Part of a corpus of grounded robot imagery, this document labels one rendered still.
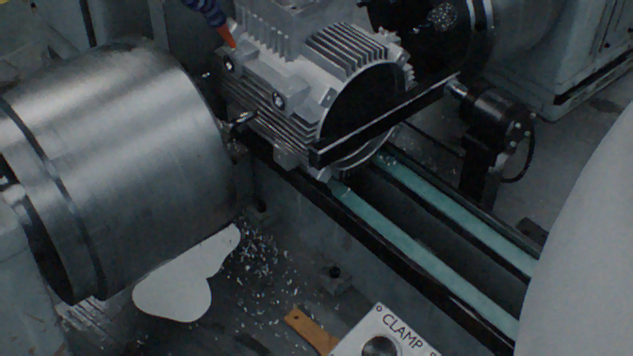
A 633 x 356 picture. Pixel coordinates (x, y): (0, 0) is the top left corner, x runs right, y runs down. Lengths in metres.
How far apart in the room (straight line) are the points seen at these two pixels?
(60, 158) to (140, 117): 0.09
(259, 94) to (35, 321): 0.39
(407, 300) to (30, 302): 0.45
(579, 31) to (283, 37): 0.53
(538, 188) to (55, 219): 0.75
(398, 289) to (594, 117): 0.59
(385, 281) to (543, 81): 0.52
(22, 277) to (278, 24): 0.42
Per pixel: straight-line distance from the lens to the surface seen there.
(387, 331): 0.62
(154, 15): 0.92
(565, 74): 1.26
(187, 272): 1.01
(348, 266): 0.96
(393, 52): 0.90
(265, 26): 0.90
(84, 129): 0.70
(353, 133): 0.85
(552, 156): 1.24
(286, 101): 0.84
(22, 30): 3.17
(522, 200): 1.14
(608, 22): 1.27
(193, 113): 0.72
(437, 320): 0.88
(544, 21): 1.11
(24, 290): 0.67
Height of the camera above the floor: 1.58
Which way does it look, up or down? 44 degrees down
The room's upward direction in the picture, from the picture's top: 2 degrees clockwise
